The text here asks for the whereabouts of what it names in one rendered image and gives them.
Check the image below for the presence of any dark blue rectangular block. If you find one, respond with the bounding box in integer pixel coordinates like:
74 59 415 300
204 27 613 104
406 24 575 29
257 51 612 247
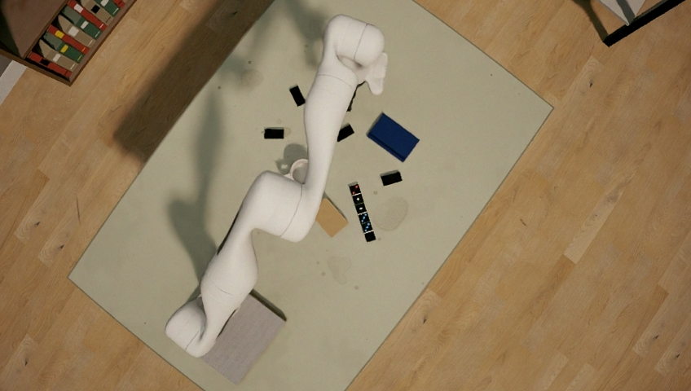
367 114 420 163

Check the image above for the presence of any black domino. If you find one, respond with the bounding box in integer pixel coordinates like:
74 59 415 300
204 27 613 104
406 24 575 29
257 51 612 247
290 86 305 107
381 172 402 186
264 129 284 139
355 203 370 223
361 222 376 243
337 125 354 142
350 184 363 205

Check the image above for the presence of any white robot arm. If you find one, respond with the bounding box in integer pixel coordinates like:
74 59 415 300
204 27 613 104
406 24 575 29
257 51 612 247
165 15 388 357

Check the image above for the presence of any white mug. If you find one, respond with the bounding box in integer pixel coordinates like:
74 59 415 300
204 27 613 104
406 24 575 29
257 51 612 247
284 159 308 184

